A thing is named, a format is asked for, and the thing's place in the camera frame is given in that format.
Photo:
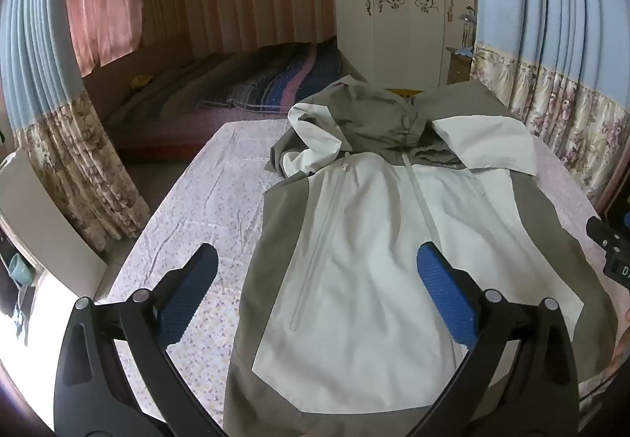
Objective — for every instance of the white board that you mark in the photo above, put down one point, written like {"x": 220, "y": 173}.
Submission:
{"x": 44, "y": 215}

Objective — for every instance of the blue floral curtain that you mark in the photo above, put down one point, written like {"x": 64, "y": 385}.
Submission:
{"x": 561, "y": 48}
{"x": 54, "y": 122}

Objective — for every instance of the small desk lamp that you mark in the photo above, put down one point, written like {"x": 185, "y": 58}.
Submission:
{"x": 467, "y": 18}

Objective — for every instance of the grey and white hooded jacket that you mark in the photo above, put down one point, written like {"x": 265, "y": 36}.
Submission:
{"x": 374, "y": 230}

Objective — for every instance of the wooden bedside cabinet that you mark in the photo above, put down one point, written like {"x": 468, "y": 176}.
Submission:
{"x": 458, "y": 68}

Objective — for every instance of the pink floral sheet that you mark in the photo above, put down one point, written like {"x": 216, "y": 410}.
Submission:
{"x": 206, "y": 201}

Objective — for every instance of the striped blanket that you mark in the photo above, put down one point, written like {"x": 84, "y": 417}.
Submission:
{"x": 290, "y": 77}

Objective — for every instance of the white wardrobe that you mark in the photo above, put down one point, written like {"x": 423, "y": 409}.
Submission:
{"x": 398, "y": 38}

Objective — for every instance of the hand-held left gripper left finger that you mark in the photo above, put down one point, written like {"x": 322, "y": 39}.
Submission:
{"x": 184, "y": 299}

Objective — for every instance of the bed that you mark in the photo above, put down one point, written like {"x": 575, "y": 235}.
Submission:
{"x": 167, "y": 97}

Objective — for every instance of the teal cup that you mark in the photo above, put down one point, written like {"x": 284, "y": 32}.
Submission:
{"x": 20, "y": 269}

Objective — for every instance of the pink window curtain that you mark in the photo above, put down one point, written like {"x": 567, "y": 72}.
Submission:
{"x": 101, "y": 4}

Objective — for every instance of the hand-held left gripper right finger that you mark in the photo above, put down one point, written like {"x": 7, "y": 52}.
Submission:
{"x": 445, "y": 294}

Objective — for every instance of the yellow item on bed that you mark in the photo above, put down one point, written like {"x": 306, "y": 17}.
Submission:
{"x": 141, "y": 81}

